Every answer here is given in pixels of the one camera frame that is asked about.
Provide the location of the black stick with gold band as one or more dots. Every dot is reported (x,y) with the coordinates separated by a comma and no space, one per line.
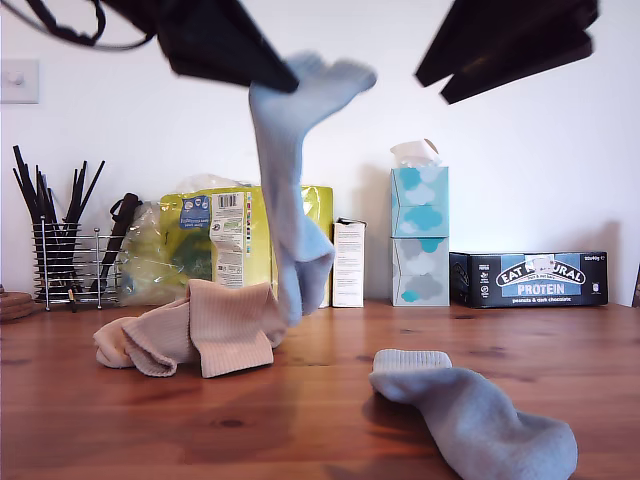
(73,300)

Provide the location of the dark chair back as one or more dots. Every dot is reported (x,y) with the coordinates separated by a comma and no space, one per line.
(636,287)

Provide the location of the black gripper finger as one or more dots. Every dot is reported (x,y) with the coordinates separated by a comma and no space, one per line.
(500,35)
(225,75)
(215,35)
(525,67)

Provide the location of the white wall light switch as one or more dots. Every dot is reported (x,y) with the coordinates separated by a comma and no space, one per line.
(20,82)

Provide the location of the beige ribbed sock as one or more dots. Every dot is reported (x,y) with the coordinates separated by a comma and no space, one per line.
(150,340)
(230,330)

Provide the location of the thin black stick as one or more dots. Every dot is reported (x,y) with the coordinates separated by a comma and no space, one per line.
(27,181)
(85,190)
(75,189)

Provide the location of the light blue ribbed sock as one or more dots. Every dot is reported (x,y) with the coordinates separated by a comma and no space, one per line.
(475,415)
(280,200)

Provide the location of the grey cloud tissue box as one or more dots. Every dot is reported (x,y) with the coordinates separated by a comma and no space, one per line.
(420,275)

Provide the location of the white carton box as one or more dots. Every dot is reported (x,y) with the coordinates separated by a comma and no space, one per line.
(348,265)

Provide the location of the black protein bar box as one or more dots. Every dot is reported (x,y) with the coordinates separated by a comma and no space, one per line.
(530,285)

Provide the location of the yellow-green paper roll pack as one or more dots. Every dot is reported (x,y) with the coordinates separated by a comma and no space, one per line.
(225,240)

